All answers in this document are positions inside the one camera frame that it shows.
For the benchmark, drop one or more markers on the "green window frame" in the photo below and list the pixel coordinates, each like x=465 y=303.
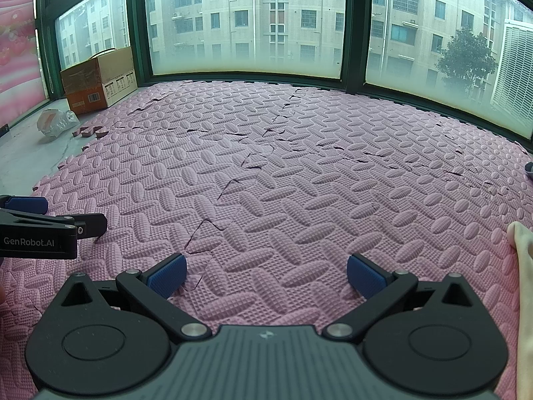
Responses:
x=139 y=29

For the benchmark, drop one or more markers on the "clear plastic bag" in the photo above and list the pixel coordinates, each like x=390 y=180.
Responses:
x=56 y=123

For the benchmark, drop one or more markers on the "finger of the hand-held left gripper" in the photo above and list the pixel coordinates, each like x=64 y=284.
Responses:
x=89 y=225
x=25 y=204

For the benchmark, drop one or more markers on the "outdoor air conditioner unit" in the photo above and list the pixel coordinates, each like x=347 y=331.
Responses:
x=516 y=66

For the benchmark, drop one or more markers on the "pink printed curtain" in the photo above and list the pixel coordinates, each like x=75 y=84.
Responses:
x=18 y=50

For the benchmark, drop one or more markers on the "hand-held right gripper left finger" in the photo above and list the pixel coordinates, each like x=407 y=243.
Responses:
x=168 y=276

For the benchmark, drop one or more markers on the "cardboard box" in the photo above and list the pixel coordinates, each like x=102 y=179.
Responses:
x=104 y=79

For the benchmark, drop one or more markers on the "pink foam floor mat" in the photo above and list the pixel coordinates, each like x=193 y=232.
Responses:
x=291 y=166

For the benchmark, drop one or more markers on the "tree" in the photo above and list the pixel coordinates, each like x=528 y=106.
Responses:
x=468 y=62

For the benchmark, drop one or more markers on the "beige apartment building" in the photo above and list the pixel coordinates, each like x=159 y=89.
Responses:
x=270 y=8

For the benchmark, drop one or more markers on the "cream long-sleeved top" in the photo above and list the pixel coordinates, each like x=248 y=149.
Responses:
x=525 y=266

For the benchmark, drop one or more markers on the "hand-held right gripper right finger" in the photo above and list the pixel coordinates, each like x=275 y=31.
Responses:
x=364 y=276

